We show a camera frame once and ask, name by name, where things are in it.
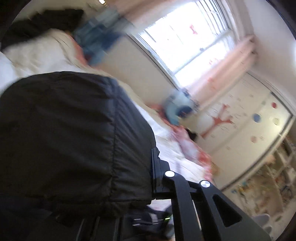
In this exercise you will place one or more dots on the white cherry print bedsheet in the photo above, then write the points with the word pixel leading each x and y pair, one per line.
pixel 56 51

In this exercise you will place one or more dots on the white wardrobe with tree decal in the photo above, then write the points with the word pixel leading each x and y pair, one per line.
pixel 240 127

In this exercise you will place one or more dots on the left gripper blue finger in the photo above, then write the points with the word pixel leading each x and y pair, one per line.
pixel 159 168

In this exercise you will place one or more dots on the white bookshelf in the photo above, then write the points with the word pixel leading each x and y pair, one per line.
pixel 272 187

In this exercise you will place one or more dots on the black puffer jacket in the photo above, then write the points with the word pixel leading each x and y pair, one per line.
pixel 71 144

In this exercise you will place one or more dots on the left blue cartoon curtain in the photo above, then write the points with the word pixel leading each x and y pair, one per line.
pixel 97 35

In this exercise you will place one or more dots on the black garment by wall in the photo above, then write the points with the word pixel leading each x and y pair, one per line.
pixel 23 30

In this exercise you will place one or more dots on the pink floral blanket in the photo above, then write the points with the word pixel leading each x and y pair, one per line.
pixel 189 148

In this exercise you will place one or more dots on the right blue cartoon curtain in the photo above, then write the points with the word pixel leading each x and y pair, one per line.
pixel 178 106

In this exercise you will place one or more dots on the blue cartoon curtain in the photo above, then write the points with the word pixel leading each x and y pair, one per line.
pixel 178 106
pixel 97 35

